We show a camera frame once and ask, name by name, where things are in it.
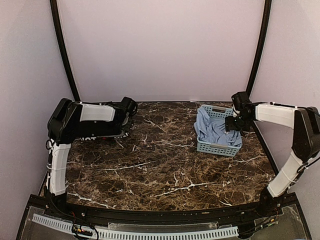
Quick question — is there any folded grey shirt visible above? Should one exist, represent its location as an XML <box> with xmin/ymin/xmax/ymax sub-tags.
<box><xmin>113</xmin><ymin>128</ymin><xmax>131</xmax><ymax>139</ymax></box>

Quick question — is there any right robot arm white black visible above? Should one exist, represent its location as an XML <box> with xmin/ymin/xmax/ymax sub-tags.
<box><xmin>225</xmin><ymin>91</ymin><xmax>320</xmax><ymax>217</ymax></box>

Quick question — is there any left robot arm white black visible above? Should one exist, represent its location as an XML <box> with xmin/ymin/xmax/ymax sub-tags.
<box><xmin>44</xmin><ymin>97</ymin><xmax>138</xmax><ymax>218</ymax></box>

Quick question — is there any black front rail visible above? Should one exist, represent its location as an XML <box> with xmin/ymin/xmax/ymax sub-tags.
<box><xmin>27</xmin><ymin>193</ymin><xmax>297</xmax><ymax>227</ymax></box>

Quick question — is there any small circuit board with wires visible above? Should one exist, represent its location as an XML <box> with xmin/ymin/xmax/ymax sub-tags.
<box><xmin>71</xmin><ymin>224</ymin><xmax>99</xmax><ymax>239</ymax></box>

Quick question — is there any left black frame post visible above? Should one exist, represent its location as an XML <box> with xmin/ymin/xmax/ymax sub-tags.
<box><xmin>49</xmin><ymin>0</ymin><xmax>81</xmax><ymax>101</ymax></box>

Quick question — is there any folded black red printed shirt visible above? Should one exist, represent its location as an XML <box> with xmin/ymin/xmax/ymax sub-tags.
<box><xmin>75</xmin><ymin>125</ymin><xmax>133</xmax><ymax>141</ymax></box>

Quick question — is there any black frame post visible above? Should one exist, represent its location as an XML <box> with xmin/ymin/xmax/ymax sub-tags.
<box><xmin>245</xmin><ymin>0</ymin><xmax>272</xmax><ymax>97</ymax></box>
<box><xmin>49</xmin><ymin>0</ymin><xmax>81</xmax><ymax>101</ymax></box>

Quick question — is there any light blue long sleeve shirt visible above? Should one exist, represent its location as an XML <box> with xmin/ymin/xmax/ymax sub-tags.
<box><xmin>193</xmin><ymin>107</ymin><xmax>243</xmax><ymax>148</ymax></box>

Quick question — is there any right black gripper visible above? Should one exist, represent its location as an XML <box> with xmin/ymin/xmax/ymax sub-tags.
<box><xmin>225</xmin><ymin>113</ymin><xmax>252</xmax><ymax>132</ymax></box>

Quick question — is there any right black frame post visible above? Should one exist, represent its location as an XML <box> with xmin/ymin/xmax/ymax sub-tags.
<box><xmin>245</xmin><ymin>0</ymin><xmax>272</xmax><ymax>97</ymax></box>

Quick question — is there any light blue plastic basket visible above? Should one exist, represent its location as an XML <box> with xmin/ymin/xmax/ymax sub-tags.
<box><xmin>196</xmin><ymin>104</ymin><xmax>241</xmax><ymax>157</ymax></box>

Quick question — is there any white slotted cable duct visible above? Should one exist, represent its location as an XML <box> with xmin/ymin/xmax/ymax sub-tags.
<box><xmin>32</xmin><ymin>213</ymin><xmax>239</xmax><ymax>240</ymax></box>

